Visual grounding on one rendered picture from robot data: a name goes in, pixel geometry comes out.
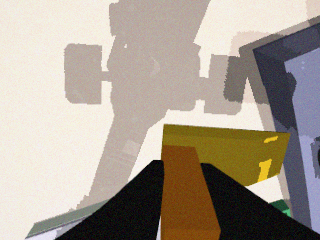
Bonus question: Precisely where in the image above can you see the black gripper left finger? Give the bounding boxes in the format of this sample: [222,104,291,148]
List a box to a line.
[55,160,164,240]

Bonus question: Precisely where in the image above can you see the green tray rim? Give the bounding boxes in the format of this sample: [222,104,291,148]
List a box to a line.
[269,200,291,217]

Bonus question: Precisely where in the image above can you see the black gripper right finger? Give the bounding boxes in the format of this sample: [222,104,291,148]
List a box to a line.
[200,163,320,240]

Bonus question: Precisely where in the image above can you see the yellow wedge chock with orange handle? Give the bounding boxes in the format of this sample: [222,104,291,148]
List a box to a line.
[160,124,291,240]

